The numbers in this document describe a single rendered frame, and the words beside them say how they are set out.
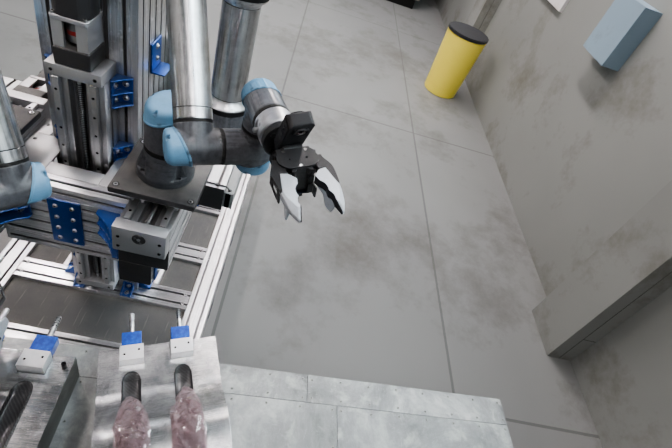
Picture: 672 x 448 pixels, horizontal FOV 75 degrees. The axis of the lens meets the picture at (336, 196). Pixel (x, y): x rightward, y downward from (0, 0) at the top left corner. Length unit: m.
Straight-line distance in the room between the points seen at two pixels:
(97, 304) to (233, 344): 0.60
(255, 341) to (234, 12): 1.55
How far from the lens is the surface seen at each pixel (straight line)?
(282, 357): 2.18
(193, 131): 0.88
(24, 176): 0.99
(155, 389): 1.14
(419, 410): 1.34
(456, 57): 4.67
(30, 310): 2.05
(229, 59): 1.09
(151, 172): 1.23
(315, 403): 1.24
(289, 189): 0.68
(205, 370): 1.16
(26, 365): 1.13
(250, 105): 0.86
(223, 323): 2.22
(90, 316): 2.00
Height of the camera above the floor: 1.91
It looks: 40 degrees down
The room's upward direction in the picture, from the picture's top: 22 degrees clockwise
